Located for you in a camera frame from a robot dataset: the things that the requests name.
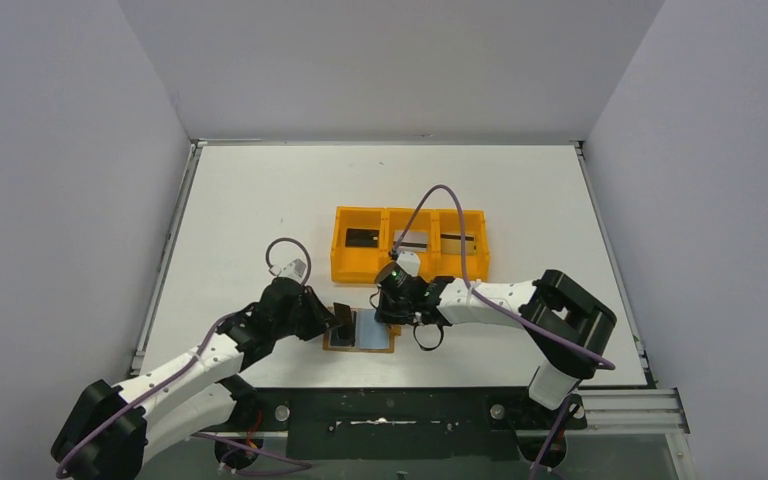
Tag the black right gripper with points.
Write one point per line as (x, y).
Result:
(389, 312)

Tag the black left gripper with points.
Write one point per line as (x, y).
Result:
(321, 315)

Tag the black card from holder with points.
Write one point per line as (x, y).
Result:
(344, 334)

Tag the orange leather card holder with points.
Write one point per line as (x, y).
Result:
(395, 332)

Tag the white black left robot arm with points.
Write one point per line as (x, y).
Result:
(114, 429)

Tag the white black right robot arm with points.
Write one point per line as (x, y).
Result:
(569, 326)

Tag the silver card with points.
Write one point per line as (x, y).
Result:
(416, 241)

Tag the gold card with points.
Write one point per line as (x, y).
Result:
(453, 243)

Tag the yellow right plastic bin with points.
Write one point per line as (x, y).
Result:
(477, 266)

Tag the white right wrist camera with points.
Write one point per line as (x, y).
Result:
(408, 261)

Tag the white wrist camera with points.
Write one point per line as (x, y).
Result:
(296, 270)
(408, 261)

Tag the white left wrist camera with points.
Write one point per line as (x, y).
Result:
(296, 270)

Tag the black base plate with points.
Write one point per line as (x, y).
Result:
(496, 423)

